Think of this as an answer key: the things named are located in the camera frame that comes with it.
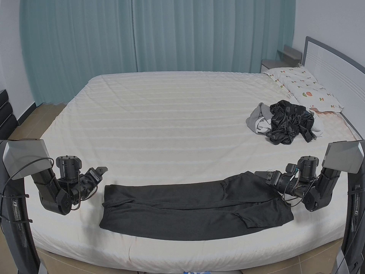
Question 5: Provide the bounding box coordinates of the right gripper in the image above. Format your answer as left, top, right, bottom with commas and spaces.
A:
254, 170, 289, 194

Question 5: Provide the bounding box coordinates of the black chest of drawers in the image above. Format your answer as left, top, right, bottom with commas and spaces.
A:
0, 89, 20, 138

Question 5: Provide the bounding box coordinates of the white printed pillow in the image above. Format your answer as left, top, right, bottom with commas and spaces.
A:
262, 66, 344, 113

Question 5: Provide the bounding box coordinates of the pile of clothes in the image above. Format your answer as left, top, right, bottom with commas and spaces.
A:
246, 100, 324, 146

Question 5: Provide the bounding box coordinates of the grey bedside table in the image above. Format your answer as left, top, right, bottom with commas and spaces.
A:
261, 45, 303, 72

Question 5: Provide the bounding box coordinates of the bed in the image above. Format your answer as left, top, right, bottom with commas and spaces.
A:
24, 36, 365, 272

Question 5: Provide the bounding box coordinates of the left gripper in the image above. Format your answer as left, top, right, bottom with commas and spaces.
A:
81, 166, 108, 188

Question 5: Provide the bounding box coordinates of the blue-green curtain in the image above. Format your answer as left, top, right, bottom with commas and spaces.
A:
19, 0, 297, 106

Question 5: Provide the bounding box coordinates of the black cable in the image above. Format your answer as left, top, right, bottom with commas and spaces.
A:
3, 157, 55, 196

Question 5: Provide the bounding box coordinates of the black T-shirt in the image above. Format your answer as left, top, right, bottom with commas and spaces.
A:
99, 170, 295, 240

